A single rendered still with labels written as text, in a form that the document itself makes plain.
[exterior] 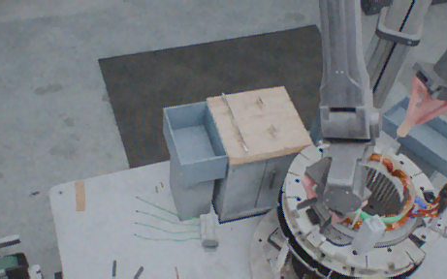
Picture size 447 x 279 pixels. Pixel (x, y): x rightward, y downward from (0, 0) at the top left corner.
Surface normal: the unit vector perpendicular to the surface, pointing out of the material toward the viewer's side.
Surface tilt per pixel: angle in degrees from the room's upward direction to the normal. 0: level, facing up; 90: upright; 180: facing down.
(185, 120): 90
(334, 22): 76
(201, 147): 0
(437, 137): 0
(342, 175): 22
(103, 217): 0
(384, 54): 90
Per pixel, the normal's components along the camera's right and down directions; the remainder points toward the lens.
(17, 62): 0.10, -0.62
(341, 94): -0.36, 0.52
